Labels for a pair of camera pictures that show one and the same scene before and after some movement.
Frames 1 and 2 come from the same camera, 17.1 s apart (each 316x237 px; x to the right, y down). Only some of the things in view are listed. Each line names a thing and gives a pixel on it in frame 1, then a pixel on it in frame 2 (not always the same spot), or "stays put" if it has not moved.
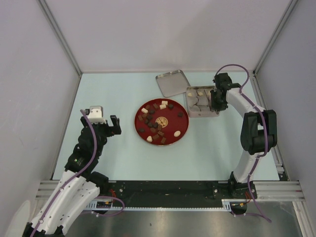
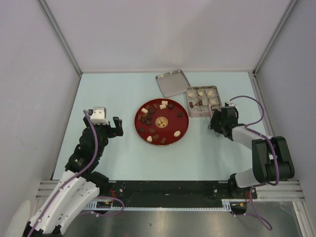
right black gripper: [215, 106] to [217, 116]
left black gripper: [111, 130] stays put
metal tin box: [199, 102] stays put
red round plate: [161, 121] stays put
